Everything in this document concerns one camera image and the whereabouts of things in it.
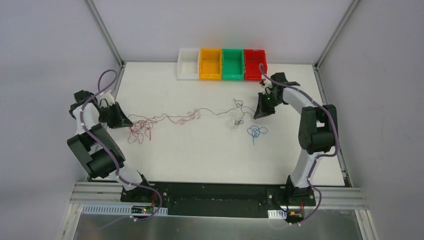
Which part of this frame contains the red thin cable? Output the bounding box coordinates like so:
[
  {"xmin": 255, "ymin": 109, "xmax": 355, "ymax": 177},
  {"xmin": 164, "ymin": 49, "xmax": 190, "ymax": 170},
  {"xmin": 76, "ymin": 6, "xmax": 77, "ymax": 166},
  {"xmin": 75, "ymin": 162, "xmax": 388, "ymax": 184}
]
[{"xmin": 127, "ymin": 109, "xmax": 203, "ymax": 145}]

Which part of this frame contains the blue thin cable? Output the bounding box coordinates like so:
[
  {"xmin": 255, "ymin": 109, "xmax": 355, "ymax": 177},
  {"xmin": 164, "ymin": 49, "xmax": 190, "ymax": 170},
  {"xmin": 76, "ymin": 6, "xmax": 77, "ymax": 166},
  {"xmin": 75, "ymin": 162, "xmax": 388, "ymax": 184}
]
[{"xmin": 246, "ymin": 125, "xmax": 269, "ymax": 146}]

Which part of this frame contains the black thin cable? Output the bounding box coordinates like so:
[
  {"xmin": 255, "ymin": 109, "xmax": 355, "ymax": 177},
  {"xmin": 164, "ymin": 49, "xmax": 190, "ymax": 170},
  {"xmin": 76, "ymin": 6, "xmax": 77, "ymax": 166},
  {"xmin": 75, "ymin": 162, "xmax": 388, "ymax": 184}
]
[{"xmin": 165, "ymin": 98, "xmax": 258, "ymax": 130}]

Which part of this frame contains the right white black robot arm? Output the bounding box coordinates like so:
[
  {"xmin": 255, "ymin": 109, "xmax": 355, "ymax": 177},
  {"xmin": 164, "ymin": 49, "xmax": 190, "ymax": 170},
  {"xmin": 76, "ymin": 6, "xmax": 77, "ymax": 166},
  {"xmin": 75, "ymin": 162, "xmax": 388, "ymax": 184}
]
[{"xmin": 253, "ymin": 72, "xmax": 339, "ymax": 206}]

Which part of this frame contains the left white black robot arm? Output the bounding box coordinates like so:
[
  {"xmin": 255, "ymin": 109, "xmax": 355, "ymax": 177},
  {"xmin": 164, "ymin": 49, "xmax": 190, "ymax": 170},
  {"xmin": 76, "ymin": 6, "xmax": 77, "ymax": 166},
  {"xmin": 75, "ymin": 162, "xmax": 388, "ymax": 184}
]
[{"xmin": 67, "ymin": 90, "xmax": 155, "ymax": 203}]

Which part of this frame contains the red plastic bin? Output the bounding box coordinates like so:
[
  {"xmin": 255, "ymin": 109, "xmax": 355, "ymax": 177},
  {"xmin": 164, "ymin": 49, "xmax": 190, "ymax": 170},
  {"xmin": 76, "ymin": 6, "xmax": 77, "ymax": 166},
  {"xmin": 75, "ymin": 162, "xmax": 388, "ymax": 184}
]
[{"xmin": 243, "ymin": 49, "xmax": 268, "ymax": 82}]

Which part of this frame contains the green plastic bin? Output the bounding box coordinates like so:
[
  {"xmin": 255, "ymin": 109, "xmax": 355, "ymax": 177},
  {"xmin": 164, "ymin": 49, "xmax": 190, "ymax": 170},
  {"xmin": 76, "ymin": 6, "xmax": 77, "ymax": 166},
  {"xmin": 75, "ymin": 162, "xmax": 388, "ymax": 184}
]
[{"xmin": 222, "ymin": 48, "xmax": 245, "ymax": 81}]

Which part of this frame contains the orange plastic bin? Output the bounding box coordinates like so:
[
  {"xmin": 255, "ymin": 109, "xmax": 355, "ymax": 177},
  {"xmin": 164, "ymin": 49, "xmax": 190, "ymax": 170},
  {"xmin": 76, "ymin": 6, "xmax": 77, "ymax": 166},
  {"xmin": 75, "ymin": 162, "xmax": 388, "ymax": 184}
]
[{"xmin": 199, "ymin": 48, "xmax": 222, "ymax": 80}]

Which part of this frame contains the left electronics board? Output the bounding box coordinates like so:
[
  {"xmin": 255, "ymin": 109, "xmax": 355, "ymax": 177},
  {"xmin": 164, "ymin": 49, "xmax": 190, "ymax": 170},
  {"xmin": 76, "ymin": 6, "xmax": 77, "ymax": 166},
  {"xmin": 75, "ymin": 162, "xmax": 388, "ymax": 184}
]
[{"xmin": 131, "ymin": 205, "xmax": 155, "ymax": 216}]

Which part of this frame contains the electronics board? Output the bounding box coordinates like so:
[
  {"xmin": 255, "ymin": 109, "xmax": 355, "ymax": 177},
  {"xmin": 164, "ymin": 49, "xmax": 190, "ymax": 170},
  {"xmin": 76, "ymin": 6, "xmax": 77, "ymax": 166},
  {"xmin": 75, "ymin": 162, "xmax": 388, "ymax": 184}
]
[
  {"xmin": 131, "ymin": 205, "xmax": 155, "ymax": 216},
  {"xmin": 285, "ymin": 211, "xmax": 305, "ymax": 224}
]

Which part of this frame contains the white plastic bin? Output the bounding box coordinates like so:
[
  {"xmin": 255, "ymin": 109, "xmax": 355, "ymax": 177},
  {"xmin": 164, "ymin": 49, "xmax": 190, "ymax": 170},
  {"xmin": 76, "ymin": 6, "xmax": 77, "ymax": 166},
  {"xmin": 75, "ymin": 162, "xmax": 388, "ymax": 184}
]
[{"xmin": 176, "ymin": 48, "xmax": 201, "ymax": 80}]

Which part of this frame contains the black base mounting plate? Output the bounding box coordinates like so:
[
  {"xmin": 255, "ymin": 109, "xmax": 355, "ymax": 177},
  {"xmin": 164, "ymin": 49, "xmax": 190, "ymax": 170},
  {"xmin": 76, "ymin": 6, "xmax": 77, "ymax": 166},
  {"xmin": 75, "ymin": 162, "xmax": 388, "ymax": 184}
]
[{"xmin": 120, "ymin": 181, "xmax": 316, "ymax": 218}]

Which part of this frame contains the right electronics board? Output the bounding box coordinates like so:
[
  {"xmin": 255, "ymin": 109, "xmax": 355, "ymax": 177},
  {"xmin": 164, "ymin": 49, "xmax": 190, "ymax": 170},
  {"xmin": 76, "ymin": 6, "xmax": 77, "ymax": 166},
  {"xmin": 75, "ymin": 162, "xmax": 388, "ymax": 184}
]
[{"xmin": 285, "ymin": 211, "xmax": 305, "ymax": 224}]

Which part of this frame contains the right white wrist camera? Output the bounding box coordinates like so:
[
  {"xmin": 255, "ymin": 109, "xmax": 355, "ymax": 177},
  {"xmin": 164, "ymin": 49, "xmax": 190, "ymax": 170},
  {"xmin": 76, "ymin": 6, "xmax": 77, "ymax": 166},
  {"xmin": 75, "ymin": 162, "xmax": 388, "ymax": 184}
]
[{"xmin": 261, "ymin": 82, "xmax": 273, "ymax": 97}]

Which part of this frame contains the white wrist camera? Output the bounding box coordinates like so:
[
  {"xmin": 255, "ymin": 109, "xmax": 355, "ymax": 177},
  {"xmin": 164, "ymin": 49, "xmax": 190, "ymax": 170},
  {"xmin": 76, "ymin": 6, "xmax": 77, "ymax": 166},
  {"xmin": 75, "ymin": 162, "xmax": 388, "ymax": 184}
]
[
  {"xmin": 261, "ymin": 82, "xmax": 273, "ymax": 97},
  {"xmin": 100, "ymin": 91, "xmax": 116, "ymax": 108}
]

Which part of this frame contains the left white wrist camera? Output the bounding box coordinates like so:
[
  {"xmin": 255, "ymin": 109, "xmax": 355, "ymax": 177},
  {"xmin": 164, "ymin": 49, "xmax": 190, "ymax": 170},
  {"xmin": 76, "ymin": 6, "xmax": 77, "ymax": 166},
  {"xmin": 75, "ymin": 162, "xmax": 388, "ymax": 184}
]
[{"xmin": 100, "ymin": 91, "xmax": 116, "ymax": 108}]

